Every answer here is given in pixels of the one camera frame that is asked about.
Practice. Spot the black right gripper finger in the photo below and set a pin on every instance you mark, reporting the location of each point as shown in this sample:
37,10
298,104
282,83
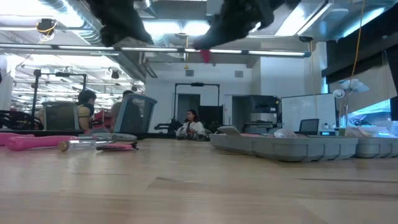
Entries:
217,28
236,31

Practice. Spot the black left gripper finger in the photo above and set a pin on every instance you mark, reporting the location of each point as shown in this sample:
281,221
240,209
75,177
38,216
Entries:
138,31
113,34

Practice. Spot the pink black small tool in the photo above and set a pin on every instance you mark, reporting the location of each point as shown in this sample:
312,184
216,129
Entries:
115,147

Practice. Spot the grey plastic tool case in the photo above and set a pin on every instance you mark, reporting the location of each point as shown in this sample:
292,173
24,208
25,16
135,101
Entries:
280,149

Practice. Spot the long ceiling light bar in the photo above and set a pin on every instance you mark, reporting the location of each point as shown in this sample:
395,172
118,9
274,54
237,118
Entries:
87,48

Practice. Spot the black ceiling mounted device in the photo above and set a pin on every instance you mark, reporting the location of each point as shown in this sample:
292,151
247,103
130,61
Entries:
46,25

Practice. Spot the person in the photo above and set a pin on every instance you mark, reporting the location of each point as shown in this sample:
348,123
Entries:
192,126
85,105
116,115

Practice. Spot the black equipment shelf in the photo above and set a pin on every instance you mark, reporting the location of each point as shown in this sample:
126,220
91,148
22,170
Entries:
262,104

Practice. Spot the grey door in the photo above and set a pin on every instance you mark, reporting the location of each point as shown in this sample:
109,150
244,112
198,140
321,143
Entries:
183,104

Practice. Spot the grey blue office chair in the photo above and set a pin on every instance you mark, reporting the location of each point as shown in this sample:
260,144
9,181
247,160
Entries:
136,115

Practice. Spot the grey mesh office chair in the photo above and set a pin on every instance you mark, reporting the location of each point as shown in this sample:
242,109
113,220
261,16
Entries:
60,116

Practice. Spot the dark office chair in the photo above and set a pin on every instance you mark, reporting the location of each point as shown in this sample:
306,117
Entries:
309,127

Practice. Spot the clear plastic bag pile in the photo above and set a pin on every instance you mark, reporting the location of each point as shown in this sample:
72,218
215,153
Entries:
367,132

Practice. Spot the silver ceiling duct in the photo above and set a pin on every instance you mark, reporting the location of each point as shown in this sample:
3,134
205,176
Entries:
77,18

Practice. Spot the wall air vent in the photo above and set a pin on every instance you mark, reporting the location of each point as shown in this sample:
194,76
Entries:
189,73
238,74

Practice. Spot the black gantry frame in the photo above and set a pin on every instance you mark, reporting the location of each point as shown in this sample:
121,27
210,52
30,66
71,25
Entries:
196,84

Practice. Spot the black camera rig stand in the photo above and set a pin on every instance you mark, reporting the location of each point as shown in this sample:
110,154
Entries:
36,93

